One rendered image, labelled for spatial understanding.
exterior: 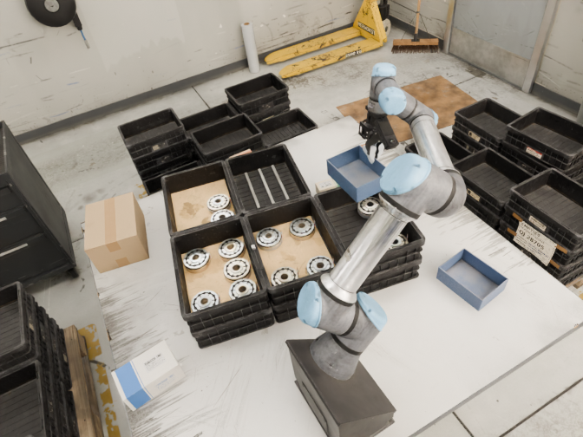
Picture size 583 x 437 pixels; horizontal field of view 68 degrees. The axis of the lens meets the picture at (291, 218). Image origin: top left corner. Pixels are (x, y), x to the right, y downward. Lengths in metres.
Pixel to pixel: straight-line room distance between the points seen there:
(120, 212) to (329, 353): 1.20
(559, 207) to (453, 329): 1.09
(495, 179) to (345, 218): 1.22
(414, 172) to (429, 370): 0.79
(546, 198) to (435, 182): 1.54
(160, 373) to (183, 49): 3.63
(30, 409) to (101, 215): 0.87
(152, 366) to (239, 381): 0.30
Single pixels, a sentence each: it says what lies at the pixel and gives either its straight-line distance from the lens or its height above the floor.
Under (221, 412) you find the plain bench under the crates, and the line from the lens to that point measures 1.59.
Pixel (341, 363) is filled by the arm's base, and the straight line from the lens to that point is 1.31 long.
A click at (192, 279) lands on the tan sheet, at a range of 1.73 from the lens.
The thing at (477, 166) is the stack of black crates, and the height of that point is 0.38.
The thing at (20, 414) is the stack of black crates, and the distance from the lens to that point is 2.32.
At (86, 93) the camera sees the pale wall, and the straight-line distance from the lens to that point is 4.69.
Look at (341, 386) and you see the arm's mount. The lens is 1.33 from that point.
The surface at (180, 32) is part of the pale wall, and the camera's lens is 4.67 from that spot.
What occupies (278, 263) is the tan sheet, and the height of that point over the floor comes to 0.83.
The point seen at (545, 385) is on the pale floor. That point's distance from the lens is 2.51.
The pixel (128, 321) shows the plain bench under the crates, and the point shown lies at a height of 0.70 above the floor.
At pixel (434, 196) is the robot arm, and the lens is 1.10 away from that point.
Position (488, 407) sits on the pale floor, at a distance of 2.38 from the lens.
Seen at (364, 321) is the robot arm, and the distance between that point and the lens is 1.25.
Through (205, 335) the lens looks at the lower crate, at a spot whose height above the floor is 0.77.
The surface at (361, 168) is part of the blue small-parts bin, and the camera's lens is 1.69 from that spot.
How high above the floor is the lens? 2.14
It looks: 45 degrees down
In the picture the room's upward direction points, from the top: 9 degrees counter-clockwise
